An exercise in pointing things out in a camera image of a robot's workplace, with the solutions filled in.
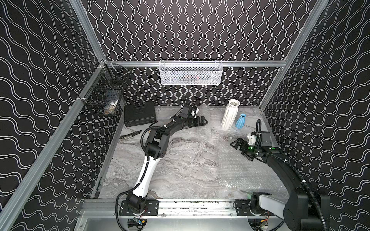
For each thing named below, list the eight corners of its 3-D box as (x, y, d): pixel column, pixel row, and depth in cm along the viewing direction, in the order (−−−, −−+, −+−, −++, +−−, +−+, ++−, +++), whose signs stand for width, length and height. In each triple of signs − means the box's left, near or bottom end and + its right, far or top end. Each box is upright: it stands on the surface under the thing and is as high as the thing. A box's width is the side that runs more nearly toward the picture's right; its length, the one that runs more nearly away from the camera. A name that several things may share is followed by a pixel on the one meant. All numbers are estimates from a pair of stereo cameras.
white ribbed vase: (220, 127, 109) (227, 105, 92) (223, 119, 114) (230, 98, 96) (229, 130, 108) (238, 109, 90) (232, 122, 112) (240, 100, 95)
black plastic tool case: (124, 127, 108) (122, 123, 104) (126, 108, 120) (124, 105, 116) (156, 123, 110) (155, 119, 107) (155, 105, 122) (154, 101, 119)
